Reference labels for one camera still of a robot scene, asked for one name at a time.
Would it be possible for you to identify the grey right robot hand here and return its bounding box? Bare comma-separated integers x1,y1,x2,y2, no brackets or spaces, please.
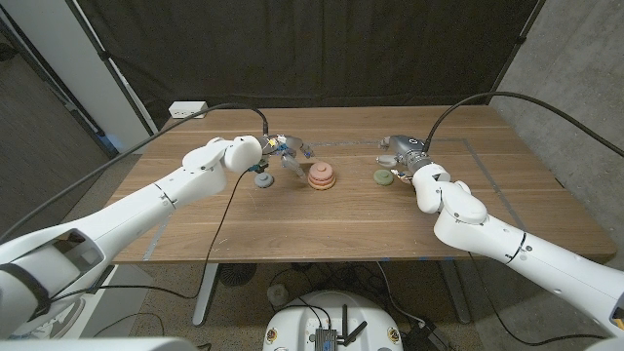
375,135,433,173

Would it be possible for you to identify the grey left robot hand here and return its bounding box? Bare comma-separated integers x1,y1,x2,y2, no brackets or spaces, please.
259,134,316,179

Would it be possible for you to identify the light pink toy ring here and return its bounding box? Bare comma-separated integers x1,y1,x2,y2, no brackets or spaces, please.
309,162,335,180

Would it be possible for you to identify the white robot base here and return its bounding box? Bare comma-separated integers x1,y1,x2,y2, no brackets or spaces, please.
261,291,405,351

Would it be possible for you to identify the black backdrop cloth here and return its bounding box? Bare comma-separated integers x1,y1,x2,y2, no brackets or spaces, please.
75,0,543,132

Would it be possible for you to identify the white power outlet box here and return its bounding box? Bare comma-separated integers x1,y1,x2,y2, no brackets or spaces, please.
168,100,210,120

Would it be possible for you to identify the black round floor fan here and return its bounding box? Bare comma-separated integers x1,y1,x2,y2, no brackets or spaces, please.
217,262,257,288

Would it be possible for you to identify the black backdrop stand pole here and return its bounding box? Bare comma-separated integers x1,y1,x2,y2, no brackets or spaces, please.
65,0,158,141
485,0,547,106

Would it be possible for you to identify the grey round floor object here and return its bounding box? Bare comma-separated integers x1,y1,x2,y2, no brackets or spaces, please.
266,284,290,307

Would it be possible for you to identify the grey table leg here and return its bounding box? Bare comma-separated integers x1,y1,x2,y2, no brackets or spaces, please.
438,260,473,326

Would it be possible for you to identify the white table leg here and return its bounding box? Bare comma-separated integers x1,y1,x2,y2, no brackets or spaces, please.
191,262,220,328

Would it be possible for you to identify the black floor power strip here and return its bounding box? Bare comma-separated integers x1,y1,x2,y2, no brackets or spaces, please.
399,319,450,351

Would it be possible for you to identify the grey router with antennas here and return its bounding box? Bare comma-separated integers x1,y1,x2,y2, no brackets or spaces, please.
314,304,369,351

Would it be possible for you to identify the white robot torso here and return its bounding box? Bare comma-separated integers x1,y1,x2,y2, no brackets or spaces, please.
0,336,199,351

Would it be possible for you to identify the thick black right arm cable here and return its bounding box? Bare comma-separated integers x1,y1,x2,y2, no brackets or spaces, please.
422,91,624,159

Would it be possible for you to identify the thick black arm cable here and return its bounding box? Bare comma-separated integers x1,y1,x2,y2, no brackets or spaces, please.
422,91,624,159
0,102,270,244

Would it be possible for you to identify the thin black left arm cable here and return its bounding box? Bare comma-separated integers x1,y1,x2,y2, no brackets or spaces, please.
48,168,253,304

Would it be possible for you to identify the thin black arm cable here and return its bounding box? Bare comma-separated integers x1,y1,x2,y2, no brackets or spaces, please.
466,252,606,348
48,168,253,304

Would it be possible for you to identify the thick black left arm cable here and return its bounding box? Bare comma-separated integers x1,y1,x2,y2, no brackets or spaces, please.
0,102,270,244

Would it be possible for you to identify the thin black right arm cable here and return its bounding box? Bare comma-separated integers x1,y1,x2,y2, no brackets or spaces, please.
466,252,606,348

